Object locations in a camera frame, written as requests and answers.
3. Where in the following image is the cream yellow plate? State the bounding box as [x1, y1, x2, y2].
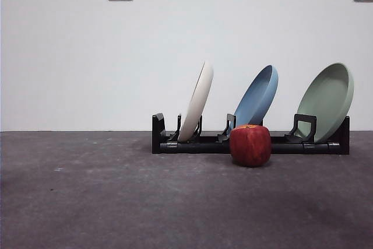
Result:
[177, 61, 214, 143]

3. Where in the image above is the red apple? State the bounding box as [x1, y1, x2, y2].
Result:
[229, 124, 272, 168]

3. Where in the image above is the black plate rack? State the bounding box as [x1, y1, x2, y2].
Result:
[152, 113, 350, 155]

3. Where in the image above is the blue plate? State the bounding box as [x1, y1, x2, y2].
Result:
[233, 64, 279, 129]

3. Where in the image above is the green plate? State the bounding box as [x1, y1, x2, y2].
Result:
[294, 62, 355, 143]

